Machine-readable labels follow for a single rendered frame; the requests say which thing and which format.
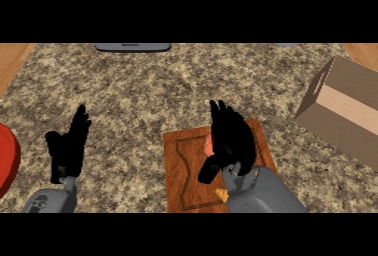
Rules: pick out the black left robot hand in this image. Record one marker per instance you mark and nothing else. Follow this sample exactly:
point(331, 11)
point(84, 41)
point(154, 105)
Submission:
point(68, 150)

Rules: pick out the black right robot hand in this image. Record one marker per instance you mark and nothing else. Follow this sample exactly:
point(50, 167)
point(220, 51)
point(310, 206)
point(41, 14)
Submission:
point(230, 140)

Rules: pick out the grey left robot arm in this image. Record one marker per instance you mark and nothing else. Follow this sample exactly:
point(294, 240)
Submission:
point(53, 198)

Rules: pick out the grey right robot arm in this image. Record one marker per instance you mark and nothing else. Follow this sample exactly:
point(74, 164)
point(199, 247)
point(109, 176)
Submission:
point(260, 191)

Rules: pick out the orange squash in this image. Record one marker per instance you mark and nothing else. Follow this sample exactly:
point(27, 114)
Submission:
point(210, 146)

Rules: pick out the brown wooden cutting board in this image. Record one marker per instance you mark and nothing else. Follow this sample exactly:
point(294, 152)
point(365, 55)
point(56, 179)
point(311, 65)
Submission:
point(189, 173)

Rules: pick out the brown cardboard box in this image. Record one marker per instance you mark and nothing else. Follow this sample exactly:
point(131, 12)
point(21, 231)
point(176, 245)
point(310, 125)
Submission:
point(344, 113)

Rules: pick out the red round object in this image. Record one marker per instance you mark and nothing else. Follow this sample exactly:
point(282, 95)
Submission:
point(7, 160)

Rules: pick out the grey flat appliance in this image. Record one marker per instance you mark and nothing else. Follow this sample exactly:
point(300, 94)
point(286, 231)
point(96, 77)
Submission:
point(133, 47)

